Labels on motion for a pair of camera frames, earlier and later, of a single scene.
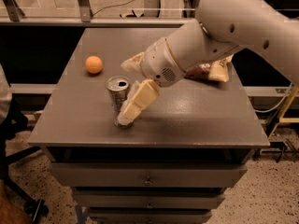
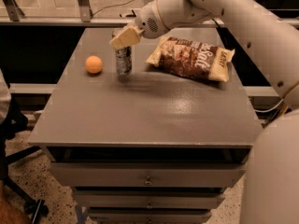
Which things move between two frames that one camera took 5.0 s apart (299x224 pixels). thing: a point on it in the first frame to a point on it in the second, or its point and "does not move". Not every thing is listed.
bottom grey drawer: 149,216 does not move
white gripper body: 157,61 to 148,21
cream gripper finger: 141,94 to 130,35
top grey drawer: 146,175 does not move
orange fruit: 93,64 does not move
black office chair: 16,122 does not move
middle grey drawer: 149,199 does not move
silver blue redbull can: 117,88 to 123,57
